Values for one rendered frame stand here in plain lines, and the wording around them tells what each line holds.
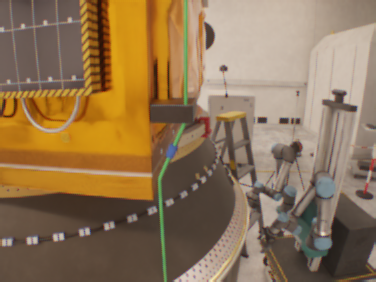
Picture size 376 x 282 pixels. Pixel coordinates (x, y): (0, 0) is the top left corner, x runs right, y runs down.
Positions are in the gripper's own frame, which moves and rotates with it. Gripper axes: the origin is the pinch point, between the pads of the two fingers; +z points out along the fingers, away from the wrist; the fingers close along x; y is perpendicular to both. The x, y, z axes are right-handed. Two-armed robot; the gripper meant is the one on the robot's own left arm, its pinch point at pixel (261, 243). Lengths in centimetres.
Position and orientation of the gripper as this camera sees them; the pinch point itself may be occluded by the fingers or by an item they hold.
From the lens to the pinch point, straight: 190.7
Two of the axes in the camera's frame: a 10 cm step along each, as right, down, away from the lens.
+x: -0.7, 4.1, -9.1
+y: -9.2, -3.8, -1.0
